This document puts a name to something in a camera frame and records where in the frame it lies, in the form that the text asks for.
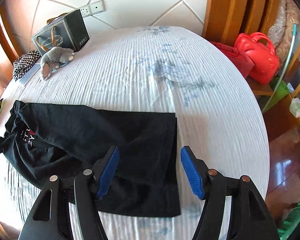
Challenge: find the red plastic handbag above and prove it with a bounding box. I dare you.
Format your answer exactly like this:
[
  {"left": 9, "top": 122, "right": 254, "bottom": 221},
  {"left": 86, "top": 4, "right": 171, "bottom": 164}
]
[{"left": 234, "top": 32, "right": 279, "bottom": 85}]

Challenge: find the dark green gift bag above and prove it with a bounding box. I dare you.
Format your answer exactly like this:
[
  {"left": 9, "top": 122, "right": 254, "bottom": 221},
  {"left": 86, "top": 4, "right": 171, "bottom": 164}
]
[{"left": 31, "top": 9, "right": 90, "bottom": 55}]

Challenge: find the grey plush rabbit toy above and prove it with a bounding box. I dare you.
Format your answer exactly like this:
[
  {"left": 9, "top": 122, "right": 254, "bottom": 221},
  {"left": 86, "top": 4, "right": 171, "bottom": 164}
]
[{"left": 40, "top": 47, "right": 75, "bottom": 80}]

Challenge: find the white wall socket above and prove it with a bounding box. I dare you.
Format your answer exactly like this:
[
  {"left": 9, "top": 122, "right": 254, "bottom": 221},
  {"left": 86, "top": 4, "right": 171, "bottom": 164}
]
[{"left": 79, "top": 0, "right": 106, "bottom": 18}]

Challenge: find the black white checkered cloth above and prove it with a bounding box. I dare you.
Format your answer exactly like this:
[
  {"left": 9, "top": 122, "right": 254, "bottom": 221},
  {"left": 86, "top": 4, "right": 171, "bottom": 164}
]
[{"left": 12, "top": 50, "right": 41, "bottom": 81}]

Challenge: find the black printed t-shirt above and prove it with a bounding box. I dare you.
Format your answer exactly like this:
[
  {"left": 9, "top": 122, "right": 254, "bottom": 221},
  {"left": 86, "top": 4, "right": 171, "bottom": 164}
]
[{"left": 0, "top": 101, "right": 181, "bottom": 217}]

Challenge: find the white paper booklet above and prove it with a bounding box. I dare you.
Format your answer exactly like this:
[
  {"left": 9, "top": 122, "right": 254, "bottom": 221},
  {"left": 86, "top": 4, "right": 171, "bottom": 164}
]
[{"left": 18, "top": 63, "right": 40, "bottom": 86}]

